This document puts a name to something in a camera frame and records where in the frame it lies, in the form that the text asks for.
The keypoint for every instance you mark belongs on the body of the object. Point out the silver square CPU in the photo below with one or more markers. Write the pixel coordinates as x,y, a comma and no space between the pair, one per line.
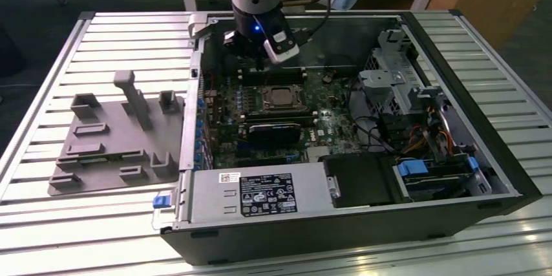
278,96

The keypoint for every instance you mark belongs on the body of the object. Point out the thin metal locking lever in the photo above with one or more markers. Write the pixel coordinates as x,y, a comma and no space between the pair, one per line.
284,108

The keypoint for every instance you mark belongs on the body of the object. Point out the CPU socket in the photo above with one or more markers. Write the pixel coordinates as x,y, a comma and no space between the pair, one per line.
260,108

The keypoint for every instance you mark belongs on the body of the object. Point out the round coin battery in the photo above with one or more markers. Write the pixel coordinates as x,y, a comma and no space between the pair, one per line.
326,78

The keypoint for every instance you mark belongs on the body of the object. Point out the black RAM stick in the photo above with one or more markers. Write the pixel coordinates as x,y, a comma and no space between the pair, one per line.
280,114

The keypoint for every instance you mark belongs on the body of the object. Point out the black graphics card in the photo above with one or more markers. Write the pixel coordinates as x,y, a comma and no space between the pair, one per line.
276,133

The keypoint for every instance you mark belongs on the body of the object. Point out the green motherboard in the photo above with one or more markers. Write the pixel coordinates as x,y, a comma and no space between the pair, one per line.
332,117

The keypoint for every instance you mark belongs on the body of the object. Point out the grey metal drive cage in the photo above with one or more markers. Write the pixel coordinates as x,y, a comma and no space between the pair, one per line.
388,88

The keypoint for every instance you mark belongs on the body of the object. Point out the small silver heatsink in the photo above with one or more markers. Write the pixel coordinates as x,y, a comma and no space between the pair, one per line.
318,154

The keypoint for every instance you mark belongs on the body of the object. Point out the grey plastic parts rack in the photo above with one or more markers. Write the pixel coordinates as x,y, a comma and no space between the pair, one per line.
116,133

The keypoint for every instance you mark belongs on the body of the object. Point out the grey power supply unit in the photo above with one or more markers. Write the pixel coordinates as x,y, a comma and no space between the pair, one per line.
206,192

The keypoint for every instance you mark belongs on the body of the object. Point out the black plastic air shroud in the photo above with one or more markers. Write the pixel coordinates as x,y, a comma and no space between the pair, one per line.
361,179

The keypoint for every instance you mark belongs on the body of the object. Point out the green RAM stick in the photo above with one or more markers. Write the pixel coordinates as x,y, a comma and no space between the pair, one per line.
98,159

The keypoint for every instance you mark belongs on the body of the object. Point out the blue case release latch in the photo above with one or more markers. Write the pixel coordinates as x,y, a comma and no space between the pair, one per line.
160,201

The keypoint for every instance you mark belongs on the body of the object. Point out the hard disk in blue carrier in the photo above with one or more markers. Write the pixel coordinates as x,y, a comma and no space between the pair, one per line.
413,167

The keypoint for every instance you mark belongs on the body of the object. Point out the brown wooden cabinet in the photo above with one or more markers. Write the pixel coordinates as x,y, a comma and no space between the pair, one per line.
496,1

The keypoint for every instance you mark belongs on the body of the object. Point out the black open PC case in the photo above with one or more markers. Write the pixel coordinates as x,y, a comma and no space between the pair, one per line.
301,243

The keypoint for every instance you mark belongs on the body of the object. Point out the blue plastic bay clip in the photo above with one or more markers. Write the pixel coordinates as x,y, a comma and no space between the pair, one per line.
472,163

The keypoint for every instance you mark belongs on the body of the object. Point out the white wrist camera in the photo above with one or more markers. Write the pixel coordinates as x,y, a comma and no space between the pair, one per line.
281,48

